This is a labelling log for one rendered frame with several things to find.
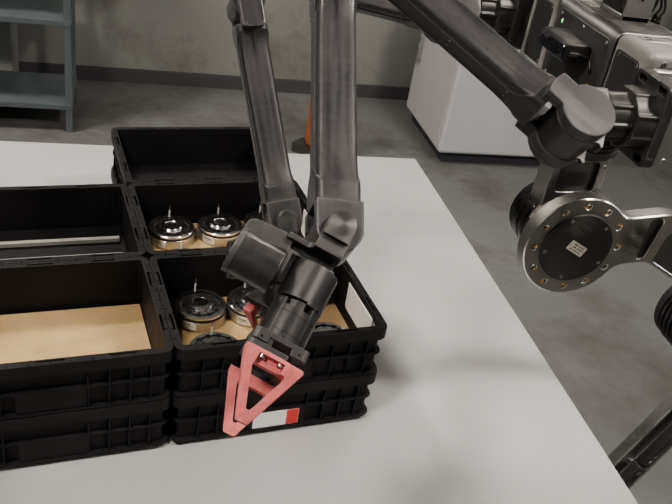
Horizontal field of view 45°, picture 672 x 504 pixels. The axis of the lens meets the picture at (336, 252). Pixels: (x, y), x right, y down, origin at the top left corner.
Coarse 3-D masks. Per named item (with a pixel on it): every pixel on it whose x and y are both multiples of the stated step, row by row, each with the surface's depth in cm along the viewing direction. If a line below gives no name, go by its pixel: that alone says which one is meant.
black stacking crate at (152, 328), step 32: (0, 288) 152; (32, 288) 155; (64, 288) 157; (96, 288) 160; (128, 288) 162; (0, 384) 131; (32, 384) 133; (64, 384) 135; (96, 384) 137; (128, 384) 140; (160, 384) 142; (0, 416) 133
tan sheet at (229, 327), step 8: (328, 304) 173; (328, 312) 171; (336, 312) 171; (320, 320) 168; (328, 320) 169; (336, 320) 169; (224, 328) 161; (232, 328) 162; (240, 328) 162; (248, 328) 162; (184, 336) 157; (192, 336) 158; (240, 336) 160; (184, 344) 155
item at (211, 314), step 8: (184, 296) 163; (208, 296) 164; (216, 296) 164; (176, 304) 160; (184, 304) 161; (216, 304) 162; (224, 304) 163; (184, 312) 158; (192, 312) 159; (200, 312) 159; (208, 312) 160; (216, 312) 160; (200, 320) 158; (208, 320) 158
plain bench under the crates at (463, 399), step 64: (384, 192) 251; (384, 256) 219; (448, 256) 224; (448, 320) 198; (512, 320) 202; (384, 384) 174; (448, 384) 177; (512, 384) 181; (192, 448) 151; (256, 448) 153; (320, 448) 156; (384, 448) 158; (448, 448) 161; (512, 448) 164; (576, 448) 166
